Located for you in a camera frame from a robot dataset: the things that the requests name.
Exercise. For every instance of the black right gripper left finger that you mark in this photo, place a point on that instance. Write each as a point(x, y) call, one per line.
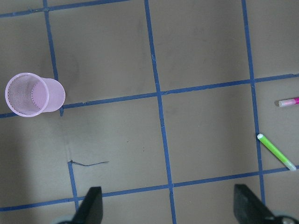
point(91, 209)

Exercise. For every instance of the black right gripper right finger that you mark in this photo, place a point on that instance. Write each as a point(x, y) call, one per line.
point(248, 208)

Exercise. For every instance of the pink highlighter pen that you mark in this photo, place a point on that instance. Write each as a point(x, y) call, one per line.
point(288, 102)

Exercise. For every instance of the pink mesh cup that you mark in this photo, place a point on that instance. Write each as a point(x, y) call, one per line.
point(29, 95)

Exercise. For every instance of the green highlighter pen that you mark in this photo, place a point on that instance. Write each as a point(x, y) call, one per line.
point(275, 151)

